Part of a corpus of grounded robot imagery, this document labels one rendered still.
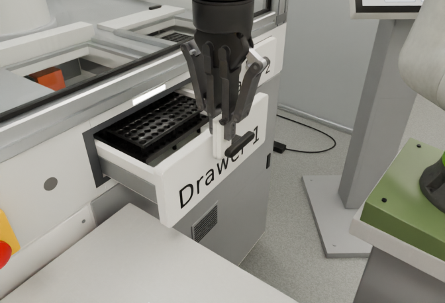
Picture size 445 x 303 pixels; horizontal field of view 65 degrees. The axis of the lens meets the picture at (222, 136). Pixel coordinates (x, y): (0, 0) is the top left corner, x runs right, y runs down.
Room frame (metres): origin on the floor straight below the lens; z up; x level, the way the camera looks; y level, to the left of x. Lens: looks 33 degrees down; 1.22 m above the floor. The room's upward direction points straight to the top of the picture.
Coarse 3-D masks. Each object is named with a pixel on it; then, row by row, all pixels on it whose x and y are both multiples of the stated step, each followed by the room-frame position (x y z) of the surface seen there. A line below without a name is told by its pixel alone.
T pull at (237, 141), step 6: (246, 132) 0.48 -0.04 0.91; (252, 132) 0.48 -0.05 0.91; (234, 138) 0.46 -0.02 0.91; (240, 138) 0.46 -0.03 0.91; (246, 138) 0.46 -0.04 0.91; (252, 138) 0.48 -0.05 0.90; (234, 144) 0.45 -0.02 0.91; (240, 144) 0.45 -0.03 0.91; (246, 144) 0.46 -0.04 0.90; (228, 150) 0.43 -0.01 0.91; (234, 150) 0.43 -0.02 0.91; (228, 156) 0.43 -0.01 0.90
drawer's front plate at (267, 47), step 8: (264, 40) 0.91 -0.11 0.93; (272, 40) 0.92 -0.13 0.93; (256, 48) 0.85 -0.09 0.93; (264, 48) 0.88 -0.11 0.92; (272, 48) 0.92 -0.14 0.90; (272, 56) 0.92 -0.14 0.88; (272, 64) 0.93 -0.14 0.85; (240, 72) 0.79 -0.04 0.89; (264, 72) 0.89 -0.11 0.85; (272, 72) 0.93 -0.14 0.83; (240, 80) 0.79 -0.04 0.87; (264, 80) 0.89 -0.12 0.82
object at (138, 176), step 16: (192, 96) 0.66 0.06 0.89; (208, 128) 0.62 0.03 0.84; (96, 144) 0.47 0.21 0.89; (176, 144) 0.56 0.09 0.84; (112, 160) 0.45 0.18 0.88; (128, 160) 0.43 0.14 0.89; (160, 160) 0.51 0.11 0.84; (112, 176) 0.45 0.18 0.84; (128, 176) 0.43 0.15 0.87; (144, 176) 0.41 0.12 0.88; (144, 192) 0.41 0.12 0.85
